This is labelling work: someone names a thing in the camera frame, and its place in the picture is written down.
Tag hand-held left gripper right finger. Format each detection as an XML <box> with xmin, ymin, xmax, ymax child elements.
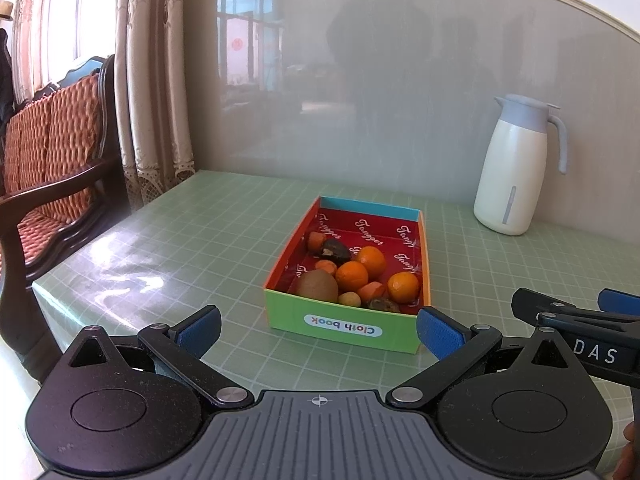
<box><xmin>386</xmin><ymin>307</ymin><xmax>586</xmax><ymax>408</ymax></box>

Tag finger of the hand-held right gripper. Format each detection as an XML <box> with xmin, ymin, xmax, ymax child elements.
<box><xmin>597</xmin><ymin>289</ymin><xmax>640</xmax><ymax>315</ymax></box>
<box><xmin>511</xmin><ymin>288</ymin><xmax>640</xmax><ymax>333</ymax></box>

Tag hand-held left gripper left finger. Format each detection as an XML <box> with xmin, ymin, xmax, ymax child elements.
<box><xmin>55</xmin><ymin>305</ymin><xmax>253</xmax><ymax>411</ymax></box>

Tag large tangerine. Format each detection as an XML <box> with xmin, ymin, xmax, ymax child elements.
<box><xmin>387</xmin><ymin>271</ymin><xmax>420</xmax><ymax>305</ymax></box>

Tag colourful cardboard box red lining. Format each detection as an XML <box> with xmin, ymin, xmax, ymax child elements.
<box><xmin>263</xmin><ymin>196</ymin><xmax>432</xmax><ymax>356</ymax></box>

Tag small tangerine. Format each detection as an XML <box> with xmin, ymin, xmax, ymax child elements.
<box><xmin>357</xmin><ymin>246</ymin><xmax>387</xmax><ymax>278</ymax></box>

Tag medium tangerine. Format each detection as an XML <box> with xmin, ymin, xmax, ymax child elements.
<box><xmin>335</xmin><ymin>261</ymin><xmax>370</xmax><ymax>292</ymax></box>

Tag brown kiwi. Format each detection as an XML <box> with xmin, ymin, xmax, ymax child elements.
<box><xmin>296</xmin><ymin>268</ymin><xmax>340</xmax><ymax>304</ymax></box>

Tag person's right hand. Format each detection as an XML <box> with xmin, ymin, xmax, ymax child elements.
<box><xmin>614</xmin><ymin>421</ymin><xmax>640</xmax><ymax>480</ymax></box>

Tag white thermos jug grey lid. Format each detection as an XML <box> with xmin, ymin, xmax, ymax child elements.
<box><xmin>473</xmin><ymin>94</ymin><xmax>569</xmax><ymax>237</ymax></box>

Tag wooden chair orange cushions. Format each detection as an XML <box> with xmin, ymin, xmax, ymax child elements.
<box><xmin>0</xmin><ymin>55</ymin><xmax>126</xmax><ymax>386</ymax></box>

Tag beige lace curtain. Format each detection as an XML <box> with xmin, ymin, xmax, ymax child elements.
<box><xmin>114</xmin><ymin>0</ymin><xmax>196</xmax><ymax>211</ymax></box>

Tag dark hanging cloth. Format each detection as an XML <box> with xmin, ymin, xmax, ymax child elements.
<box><xmin>0</xmin><ymin>27</ymin><xmax>13</xmax><ymax>121</ymax></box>

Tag sheer white curtain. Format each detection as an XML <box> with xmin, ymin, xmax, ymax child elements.
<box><xmin>10</xmin><ymin>0</ymin><xmax>121</xmax><ymax>101</ymax></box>

